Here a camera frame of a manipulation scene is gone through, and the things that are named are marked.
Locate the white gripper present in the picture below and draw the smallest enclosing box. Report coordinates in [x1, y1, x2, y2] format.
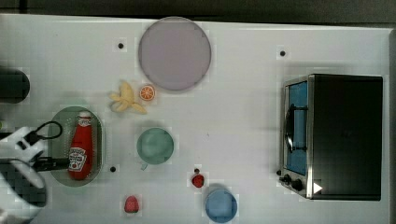
[0, 127, 69, 172]

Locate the red felt ketchup bottle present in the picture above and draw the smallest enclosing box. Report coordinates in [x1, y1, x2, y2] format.
[68, 111, 93, 180]

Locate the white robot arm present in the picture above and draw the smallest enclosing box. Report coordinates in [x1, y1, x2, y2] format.
[0, 127, 69, 224]

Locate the black cylinder at table edge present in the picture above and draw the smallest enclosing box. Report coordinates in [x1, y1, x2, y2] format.
[0, 67, 31, 104]

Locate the pink strawberry toy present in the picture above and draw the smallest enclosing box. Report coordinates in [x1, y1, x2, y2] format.
[124, 195, 139, 213]

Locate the peeled banana toy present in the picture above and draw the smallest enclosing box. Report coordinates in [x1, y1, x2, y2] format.
[109, 81, 147, 114]

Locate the green mug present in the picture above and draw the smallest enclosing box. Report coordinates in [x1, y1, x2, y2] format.
[136, 127, 175, 171]

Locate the orange slice toy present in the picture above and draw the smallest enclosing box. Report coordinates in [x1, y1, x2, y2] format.
[139, 85, 156, 101]

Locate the red strawberry toy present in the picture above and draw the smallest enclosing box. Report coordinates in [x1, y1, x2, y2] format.
[191, 168, 205, 189]

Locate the grey round plate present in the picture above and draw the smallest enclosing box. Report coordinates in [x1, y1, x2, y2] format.
[138, 17, 212, 91]

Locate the blue bowl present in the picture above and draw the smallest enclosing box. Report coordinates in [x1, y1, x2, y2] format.
[205, 188, 238, 223]

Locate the silver toaster oven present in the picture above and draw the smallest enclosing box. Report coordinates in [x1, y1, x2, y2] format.
[276, 74, 383, 201]

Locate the black cable loop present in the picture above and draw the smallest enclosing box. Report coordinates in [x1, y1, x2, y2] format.
[34, 120, 64, 141]

